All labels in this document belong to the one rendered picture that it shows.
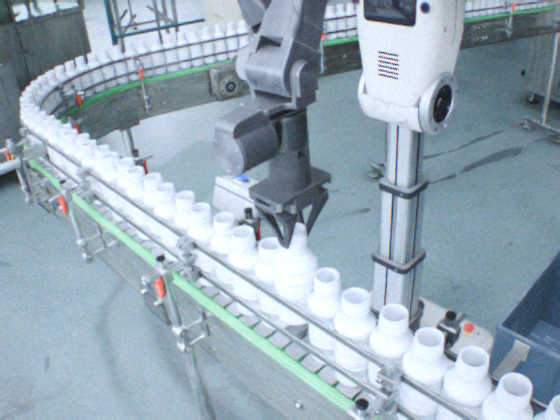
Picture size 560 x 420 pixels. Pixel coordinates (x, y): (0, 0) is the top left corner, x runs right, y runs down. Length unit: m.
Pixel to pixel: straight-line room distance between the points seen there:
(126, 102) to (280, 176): 1.73
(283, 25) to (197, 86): 1.83
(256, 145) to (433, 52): 0.68
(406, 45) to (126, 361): 1.73
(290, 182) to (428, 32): 0.62
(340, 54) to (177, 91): 0.87
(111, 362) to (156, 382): 0.25
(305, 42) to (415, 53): 0.60
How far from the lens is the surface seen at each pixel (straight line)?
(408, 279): 1.57
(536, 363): 1.02
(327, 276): 0.76
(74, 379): 2.35
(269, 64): 0.61
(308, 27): 0.62
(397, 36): 1.21
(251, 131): 0.60
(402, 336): 0.70
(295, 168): 0.66
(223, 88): 2.33
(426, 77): 1.22
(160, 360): 2.28
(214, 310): 0.96
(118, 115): 2.34
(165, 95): 2.39
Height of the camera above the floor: 1.64
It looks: 32 degrees down
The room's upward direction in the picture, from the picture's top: 5 degrees counter-clockwise
